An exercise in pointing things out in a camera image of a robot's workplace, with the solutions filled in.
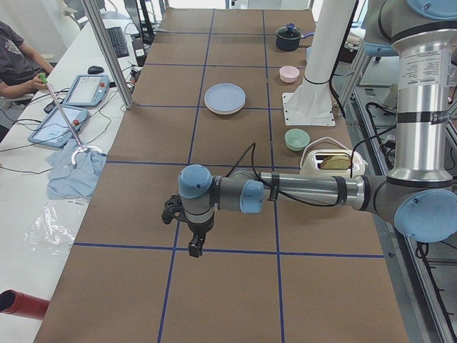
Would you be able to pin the blue plate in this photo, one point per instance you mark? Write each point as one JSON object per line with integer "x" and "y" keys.
{"x": 224, "y": 96}

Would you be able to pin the pink plate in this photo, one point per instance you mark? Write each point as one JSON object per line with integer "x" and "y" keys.
{"x": 240, "y": 107}

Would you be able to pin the cream plate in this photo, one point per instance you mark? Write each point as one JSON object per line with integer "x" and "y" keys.
{"x": 224, "y": 113}

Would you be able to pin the clear plastic bag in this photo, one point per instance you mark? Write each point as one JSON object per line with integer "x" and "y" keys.
{"x": 55, "y": 228}

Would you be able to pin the light blue cloth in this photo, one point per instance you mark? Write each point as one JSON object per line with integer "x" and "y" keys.
{"x": 68, "y": 181}

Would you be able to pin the green bowl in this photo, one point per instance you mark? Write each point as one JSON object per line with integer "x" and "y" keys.
{"x": 296, "y": 139}

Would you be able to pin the cream toaster with bread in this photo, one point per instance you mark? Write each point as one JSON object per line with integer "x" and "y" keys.
{"x": 331, "y": 162}

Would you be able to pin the lower teach pendant tablet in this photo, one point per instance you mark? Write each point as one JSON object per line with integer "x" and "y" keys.
{"x": 53, "y": 130}

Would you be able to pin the teach pendant tablet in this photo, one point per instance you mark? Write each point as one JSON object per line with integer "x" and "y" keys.
{"x": 53, "y": 130}
{"x": 87, "y": 90}

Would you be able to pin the upper teach pendant tablet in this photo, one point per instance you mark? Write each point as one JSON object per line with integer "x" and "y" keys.
{"x": 87, "y": 90}

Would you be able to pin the red cylinder tube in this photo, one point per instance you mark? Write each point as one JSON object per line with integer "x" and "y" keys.
{"x": 23, "y": 305}

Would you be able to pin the pink bowl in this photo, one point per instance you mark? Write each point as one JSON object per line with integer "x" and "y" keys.
{"x": 289, "y": 74}

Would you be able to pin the black computer mouse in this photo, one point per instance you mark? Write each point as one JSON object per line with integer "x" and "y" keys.
{"x": 95, "y": 70}

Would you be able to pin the black keyboard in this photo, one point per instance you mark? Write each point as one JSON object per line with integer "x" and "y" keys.
{"x": 118, "y": 41}

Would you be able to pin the light blue cup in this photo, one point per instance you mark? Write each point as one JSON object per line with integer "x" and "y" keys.
{"x": 308, "y": 54}

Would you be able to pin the pink grabber stick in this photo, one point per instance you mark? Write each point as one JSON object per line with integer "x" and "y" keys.
{"x": 81, "y": 148}

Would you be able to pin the dark blue pot with lid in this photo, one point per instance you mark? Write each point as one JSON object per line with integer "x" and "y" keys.
{"x": 288, "y": 37}

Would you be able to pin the seated person in grey shirt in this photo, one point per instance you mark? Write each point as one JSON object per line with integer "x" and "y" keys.
{"x": 21, "y": 66}

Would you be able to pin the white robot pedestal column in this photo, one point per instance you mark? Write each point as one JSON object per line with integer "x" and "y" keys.
{"x": 311, "y": 103}

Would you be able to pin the aluminium frame post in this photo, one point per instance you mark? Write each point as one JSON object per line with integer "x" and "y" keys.
{"x": 97, "y": 24}

